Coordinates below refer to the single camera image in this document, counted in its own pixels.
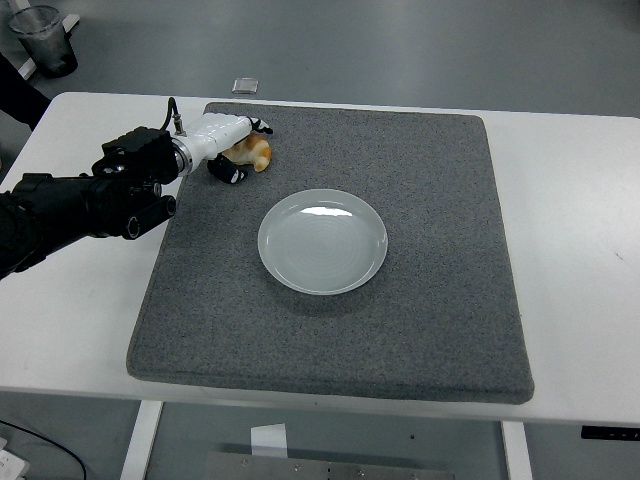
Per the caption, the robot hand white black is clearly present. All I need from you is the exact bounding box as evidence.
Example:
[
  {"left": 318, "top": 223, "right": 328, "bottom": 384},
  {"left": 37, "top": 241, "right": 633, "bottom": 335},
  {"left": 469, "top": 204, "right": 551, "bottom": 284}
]
[{"left": 185, "top": 113, "right": 275, "bottom": 185}]

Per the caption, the golden croissant bread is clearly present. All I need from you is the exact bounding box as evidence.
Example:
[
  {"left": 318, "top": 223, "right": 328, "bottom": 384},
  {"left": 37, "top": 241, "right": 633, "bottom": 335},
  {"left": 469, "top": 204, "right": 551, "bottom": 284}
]
[{"left": 221, "top": 133, "right": 273, "bottom": 173}]

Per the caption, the pale grey round plate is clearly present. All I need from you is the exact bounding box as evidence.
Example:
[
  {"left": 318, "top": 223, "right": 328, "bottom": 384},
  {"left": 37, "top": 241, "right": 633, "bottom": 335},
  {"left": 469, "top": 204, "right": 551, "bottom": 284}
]
[{"left": 256, "top": 188, "right": 389, "bottom": 296}]

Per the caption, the bin with clear bag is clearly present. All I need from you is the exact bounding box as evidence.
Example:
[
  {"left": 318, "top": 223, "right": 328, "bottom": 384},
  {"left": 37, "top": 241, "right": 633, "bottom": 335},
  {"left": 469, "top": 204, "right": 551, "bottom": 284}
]
[{"left": 8, "top": 5, "right": 80, "bottom": 79}]

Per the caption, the person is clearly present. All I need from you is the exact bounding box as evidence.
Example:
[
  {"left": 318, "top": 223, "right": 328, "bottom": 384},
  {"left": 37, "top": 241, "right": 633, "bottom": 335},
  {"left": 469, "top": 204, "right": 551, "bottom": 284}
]
[{"left": 0, "top": 49, "right": 52, "bottom": 133}]

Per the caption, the grey felt mat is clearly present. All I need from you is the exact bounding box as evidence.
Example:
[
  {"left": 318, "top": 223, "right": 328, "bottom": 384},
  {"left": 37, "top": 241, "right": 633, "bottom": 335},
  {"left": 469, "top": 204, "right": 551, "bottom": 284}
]
[{"left": 123, "top": 101, "right": 535, "bottom": 405}]

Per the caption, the white table leg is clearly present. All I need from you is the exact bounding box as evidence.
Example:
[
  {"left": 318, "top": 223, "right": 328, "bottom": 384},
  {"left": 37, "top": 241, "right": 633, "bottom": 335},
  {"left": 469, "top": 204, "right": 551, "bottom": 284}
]
[
  {"left": 501, "top": 421, "right": 534, "bottom": 480},
  {"left": 119, "top": 399, "right": 164, "bottom": 480}
]

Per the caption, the white floor device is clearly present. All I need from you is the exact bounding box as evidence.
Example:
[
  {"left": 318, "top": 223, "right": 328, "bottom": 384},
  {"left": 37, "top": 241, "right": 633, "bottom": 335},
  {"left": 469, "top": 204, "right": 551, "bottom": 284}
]
[{"left": 0, "top": 437, "right": 30, "bottom": 480}]

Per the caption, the black table control panel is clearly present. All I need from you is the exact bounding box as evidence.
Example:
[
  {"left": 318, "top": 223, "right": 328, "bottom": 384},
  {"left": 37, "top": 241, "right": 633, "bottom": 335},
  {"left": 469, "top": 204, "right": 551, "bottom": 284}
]
[{"left": 580, "top": 425, "right": 640, "bottom": 442}]

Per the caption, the thin black floor cable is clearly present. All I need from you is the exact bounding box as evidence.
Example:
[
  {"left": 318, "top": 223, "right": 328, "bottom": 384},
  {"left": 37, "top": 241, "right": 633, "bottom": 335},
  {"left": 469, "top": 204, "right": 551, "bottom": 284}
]
[{"left": 0, "top": 418, "right": 88, "bottom": 480}]

